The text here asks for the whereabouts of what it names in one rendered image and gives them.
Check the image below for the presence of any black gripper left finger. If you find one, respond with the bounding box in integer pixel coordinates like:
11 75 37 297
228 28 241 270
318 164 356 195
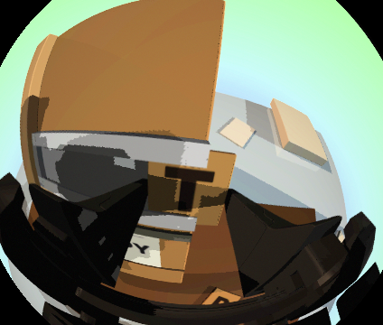
28 178 148 288

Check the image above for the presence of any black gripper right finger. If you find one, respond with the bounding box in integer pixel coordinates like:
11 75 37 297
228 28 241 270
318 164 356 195
224 188 342 297

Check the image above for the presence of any cream flat rectangular slab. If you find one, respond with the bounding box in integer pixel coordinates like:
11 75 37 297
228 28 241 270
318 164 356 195
270 97 328 166

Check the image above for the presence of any white paper ticket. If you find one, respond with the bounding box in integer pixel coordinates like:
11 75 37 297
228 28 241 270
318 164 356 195
124 234 162 267

